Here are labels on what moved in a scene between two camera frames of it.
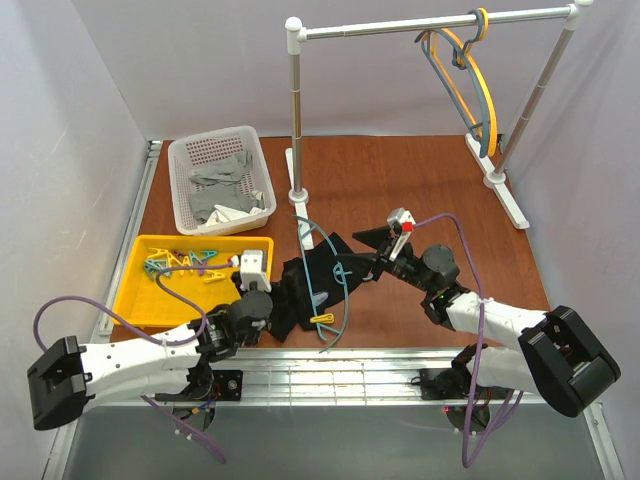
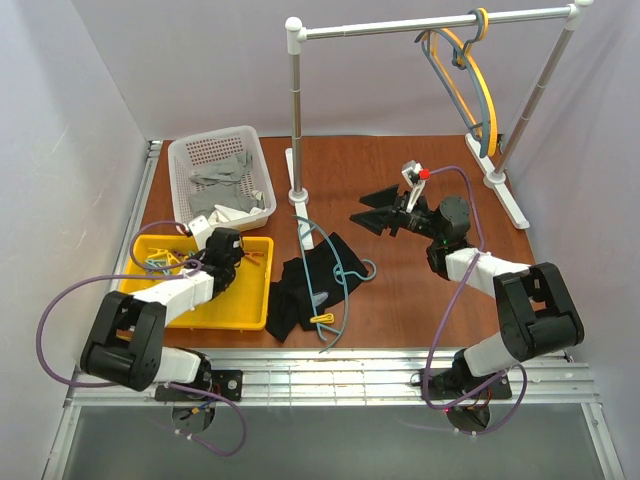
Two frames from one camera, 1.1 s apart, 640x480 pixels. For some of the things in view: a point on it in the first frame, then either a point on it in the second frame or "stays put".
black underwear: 310,285 stays put
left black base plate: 225,385 stays put
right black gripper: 385,254 -> 396,216
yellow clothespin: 323,319 stays put
